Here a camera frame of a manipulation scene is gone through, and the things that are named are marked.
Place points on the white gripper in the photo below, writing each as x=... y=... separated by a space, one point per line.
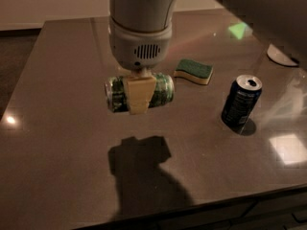
x=140 y=48

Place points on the green soda can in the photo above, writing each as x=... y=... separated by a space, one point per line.
x=117 y=100

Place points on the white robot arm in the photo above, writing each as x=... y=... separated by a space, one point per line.
x=279 y=22

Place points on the dark blue soda can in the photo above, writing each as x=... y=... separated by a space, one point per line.
x=242 y=98

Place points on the green and yellow sponge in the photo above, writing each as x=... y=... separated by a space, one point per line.
x=194 y=71

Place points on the white round base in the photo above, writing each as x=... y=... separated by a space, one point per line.
x=278 y=57

